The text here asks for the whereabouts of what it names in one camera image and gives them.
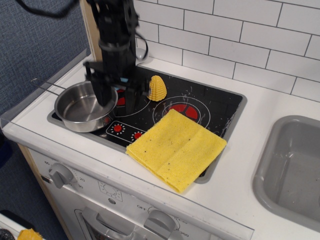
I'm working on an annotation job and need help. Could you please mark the grey right oven knob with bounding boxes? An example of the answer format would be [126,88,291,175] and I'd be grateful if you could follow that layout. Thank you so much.
[143,210,176,240]

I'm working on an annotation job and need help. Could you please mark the yellow toy corn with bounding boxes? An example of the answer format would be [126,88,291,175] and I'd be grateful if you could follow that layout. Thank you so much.
[147,75,167,102]

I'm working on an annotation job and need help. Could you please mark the white and blue spoon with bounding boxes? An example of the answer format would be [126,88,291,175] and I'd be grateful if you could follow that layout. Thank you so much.
[114,47,149,91]

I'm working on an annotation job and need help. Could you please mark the grey sink basin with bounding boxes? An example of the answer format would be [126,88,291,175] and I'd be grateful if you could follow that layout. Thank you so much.
[252,115,320,232]

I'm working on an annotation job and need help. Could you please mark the black toy stove top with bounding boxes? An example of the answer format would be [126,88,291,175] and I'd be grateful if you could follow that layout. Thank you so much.
[46,58,248,185]

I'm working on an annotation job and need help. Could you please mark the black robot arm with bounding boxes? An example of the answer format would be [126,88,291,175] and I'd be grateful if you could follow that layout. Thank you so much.
[84,0,149,114]

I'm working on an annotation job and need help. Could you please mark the yellow cloth bottom corner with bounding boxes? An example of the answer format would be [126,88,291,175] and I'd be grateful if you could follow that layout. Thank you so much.
[17,228,43,240]

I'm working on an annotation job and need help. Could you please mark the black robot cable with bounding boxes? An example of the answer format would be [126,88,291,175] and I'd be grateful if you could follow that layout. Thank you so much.
[14,0,81,19]

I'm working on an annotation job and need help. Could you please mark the grey oven knob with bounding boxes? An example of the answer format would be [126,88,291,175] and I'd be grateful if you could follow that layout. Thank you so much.
[48,163,74,189]
[143,210,176,240]

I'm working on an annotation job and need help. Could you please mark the grey left oven knob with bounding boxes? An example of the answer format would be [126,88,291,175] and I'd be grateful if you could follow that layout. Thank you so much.
[48,163,74,189]

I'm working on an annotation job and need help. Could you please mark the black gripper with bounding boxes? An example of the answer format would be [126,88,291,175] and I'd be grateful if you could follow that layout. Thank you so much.
[83,48,149,114]

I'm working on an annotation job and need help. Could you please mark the yellow towel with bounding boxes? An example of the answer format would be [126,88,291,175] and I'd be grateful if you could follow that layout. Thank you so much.
[126,109,227,194]

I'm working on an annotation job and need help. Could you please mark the wooden side post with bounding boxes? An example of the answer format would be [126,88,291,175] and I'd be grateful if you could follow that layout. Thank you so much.
[79,0,103,61]

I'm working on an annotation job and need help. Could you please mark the stainless steel pot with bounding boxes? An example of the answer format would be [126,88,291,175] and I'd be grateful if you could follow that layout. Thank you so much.
[30,78,119,133]

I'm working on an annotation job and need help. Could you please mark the white toy oven front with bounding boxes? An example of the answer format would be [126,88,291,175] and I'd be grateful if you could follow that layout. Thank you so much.
[29,150,242,240]

